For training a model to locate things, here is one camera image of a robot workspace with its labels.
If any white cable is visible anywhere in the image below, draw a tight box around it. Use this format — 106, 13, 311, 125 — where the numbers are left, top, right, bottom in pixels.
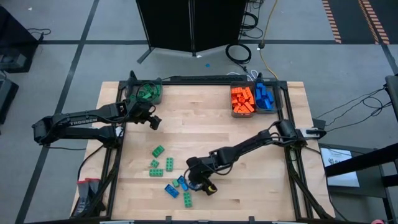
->
226, 70, 259, 80

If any black desk frame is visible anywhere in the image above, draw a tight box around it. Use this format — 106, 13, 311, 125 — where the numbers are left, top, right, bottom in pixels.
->
325, 142, 398, 224

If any coiled black cable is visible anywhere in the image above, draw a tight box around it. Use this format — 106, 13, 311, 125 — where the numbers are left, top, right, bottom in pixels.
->
225, 43, 252, 65

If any black case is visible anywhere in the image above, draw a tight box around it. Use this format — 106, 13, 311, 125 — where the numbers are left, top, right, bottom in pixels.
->
0, 77, 19, 125

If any black cabinet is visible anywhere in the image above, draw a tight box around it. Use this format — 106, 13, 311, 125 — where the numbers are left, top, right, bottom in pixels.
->
0, 6, 40, 74

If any dark grey table edge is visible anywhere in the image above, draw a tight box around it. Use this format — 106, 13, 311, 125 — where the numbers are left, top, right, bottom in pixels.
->
384, 74, 398, 122

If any grey translucent plastic bin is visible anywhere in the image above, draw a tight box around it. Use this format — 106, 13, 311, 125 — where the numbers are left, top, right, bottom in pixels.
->
124, 77, 164, 105
253, 79, 284, 114
229, 79, 256, 118

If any yellow cable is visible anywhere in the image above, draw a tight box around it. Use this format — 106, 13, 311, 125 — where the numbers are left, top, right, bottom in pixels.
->
259, 0, 280, 80

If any white paper sheet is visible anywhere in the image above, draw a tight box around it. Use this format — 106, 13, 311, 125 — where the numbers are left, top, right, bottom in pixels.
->
320, 147, 361, 188

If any red-capped black clamp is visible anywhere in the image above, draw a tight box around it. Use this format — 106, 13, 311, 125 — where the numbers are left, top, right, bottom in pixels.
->
73, 179, 90, 216
88, 177, 105, 212

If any thin black floor cable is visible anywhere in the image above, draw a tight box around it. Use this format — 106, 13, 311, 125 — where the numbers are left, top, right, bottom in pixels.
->
26, 27, 52, 43

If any black folding screen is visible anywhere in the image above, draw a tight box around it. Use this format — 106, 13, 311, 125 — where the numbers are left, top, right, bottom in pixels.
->
136, 0, 249, 65

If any black aluminium table frame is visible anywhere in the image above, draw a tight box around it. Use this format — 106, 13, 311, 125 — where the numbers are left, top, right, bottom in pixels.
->
71, 70, 335, 223

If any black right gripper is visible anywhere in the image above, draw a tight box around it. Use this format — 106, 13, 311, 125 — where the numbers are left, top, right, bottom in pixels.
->
186, 157, 218, 196

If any black cable bundle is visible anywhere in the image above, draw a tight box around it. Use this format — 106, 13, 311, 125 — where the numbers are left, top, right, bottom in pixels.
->
241, 0, 265, 40

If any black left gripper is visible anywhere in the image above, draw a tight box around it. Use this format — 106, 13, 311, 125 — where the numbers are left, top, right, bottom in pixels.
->
124, 100, 162, 131

